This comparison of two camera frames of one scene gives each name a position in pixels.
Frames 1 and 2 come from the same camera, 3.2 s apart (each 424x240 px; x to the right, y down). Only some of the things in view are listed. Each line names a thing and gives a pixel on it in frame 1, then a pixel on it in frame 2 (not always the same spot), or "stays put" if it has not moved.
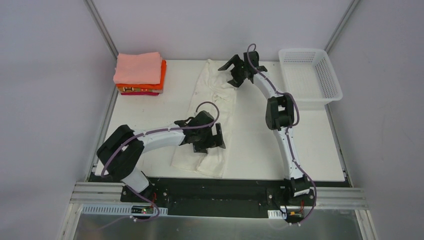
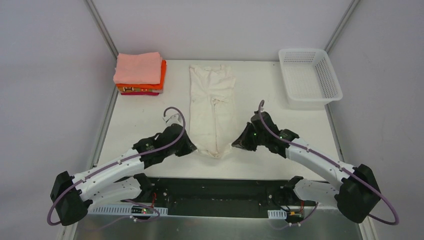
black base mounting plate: [221, 197] stays put
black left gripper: [212, 138] → [184, 146]
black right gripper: [238, 71] → [244, 139]
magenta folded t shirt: [143, 93] stays put
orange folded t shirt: [153, 86] stays put
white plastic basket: [309, 78] stays put
